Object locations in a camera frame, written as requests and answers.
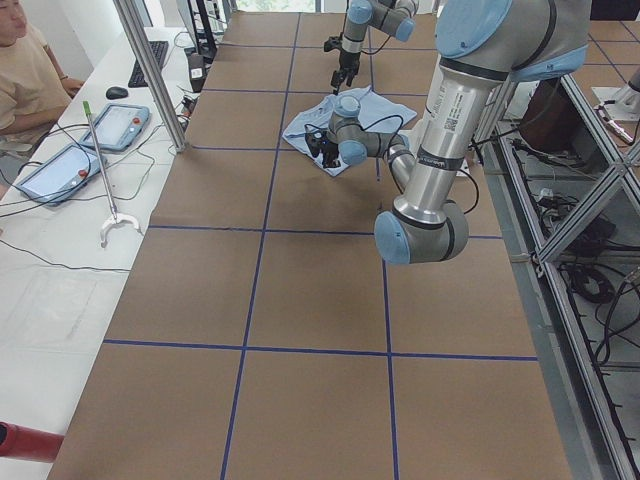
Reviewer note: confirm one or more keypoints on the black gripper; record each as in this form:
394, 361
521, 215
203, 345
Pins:
347, 62
330, 151

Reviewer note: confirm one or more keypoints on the light blue t-shirt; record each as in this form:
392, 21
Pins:
373, 107

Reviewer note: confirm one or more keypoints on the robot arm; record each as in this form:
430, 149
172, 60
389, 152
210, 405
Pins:
393, 18
481, 44

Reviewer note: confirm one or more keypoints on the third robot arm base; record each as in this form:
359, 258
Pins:
619, 103

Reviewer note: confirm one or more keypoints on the teach pendant far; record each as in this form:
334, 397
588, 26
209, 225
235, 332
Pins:
118, 125

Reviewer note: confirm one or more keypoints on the teach pendant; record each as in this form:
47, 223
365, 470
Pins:
118, 125
60, 177

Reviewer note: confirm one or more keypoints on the black computer mouse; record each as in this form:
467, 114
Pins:
116, 93

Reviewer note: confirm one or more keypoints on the reacher grabber tool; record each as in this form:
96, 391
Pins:
116, 218

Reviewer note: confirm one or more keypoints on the teach pendant near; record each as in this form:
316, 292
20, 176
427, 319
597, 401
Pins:
60, 177

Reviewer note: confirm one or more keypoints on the seated person beige shirt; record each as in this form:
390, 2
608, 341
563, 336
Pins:
35, 91

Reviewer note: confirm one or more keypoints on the red fire extinguisher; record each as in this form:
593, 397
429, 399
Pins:
23, 443

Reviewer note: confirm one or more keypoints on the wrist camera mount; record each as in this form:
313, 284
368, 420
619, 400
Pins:
333, 43
315, 141

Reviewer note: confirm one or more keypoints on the white camera pillar base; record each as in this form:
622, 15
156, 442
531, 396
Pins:
444, 130

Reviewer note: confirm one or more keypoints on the aluminium frame post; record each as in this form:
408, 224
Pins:
136, 35

